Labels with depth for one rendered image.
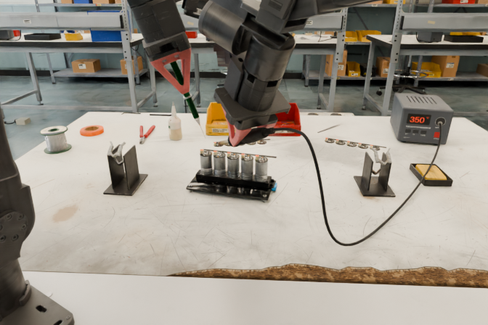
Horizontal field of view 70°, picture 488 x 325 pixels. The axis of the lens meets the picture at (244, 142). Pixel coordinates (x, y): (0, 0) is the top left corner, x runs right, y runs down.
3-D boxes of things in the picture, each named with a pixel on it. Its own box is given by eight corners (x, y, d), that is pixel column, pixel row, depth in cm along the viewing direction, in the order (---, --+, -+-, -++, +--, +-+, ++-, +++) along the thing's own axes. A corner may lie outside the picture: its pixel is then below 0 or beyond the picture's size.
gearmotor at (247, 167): (251, 184, 67) (252, 160, 65) (239, 183, 68) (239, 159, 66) (254, 178, 69) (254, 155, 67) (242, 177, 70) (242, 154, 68)
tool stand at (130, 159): (112, 203, 70) (88, 179, 61) (125, 161, 75) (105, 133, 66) (140, 205, 70) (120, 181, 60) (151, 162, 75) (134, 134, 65)
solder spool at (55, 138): (38, 152, 84) (33, 133, 82) (56, 143, 89) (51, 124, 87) (59, 155, 82) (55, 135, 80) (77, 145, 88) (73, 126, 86)
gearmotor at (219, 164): (224, 180, 69) (223, 157, 67) (212, 179, 69) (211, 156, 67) (227, 175, 71) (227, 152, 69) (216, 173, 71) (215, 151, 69)
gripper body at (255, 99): (211, 98, 52) (220, 56, 47) (267, 88, 57) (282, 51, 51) (229, 128, 49) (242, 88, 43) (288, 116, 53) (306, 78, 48)
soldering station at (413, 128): (446, 147, 86) (454, 111, 83) (396, 143, 89) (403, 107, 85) (431, 127, 100) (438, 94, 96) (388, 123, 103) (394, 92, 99)
